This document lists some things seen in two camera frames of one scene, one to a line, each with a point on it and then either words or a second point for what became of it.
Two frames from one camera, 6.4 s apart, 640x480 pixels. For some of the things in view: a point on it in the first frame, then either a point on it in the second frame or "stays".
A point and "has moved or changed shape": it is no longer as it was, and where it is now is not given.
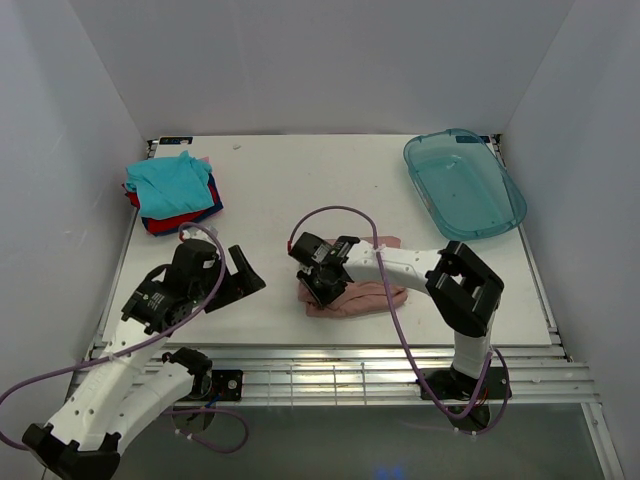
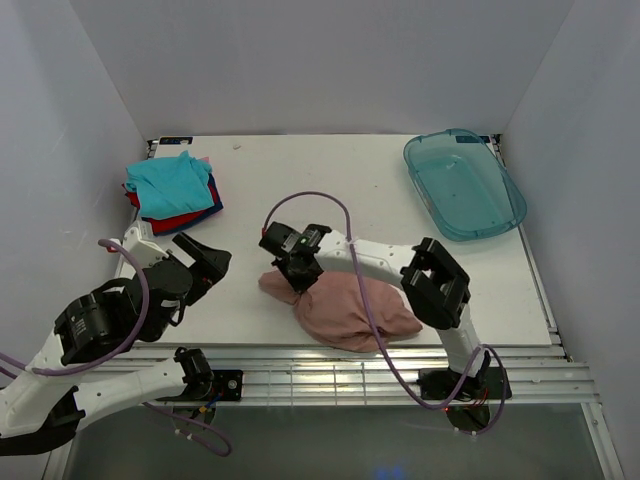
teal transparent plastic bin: (467, 184) stays
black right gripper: (310, 273) → (300, 270)
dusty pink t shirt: (357, 299) has moved or changed shape
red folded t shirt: (164, 224) stays
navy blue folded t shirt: (186, 225) stays
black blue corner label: (176, 140) stays
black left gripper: (226, 282) → (198, 265)
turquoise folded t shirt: (170, 187) stays
